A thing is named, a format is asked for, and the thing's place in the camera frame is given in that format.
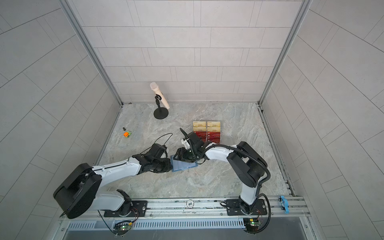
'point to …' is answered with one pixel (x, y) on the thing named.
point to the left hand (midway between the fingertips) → (177, 166)
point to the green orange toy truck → (127, 134)
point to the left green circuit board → (121, 229)
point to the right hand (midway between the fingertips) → (176, 160)
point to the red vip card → (211, 136)
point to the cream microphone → (154, 86)
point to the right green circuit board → (251, 224)
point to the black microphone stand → (161, 112)
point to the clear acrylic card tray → (220, 132)
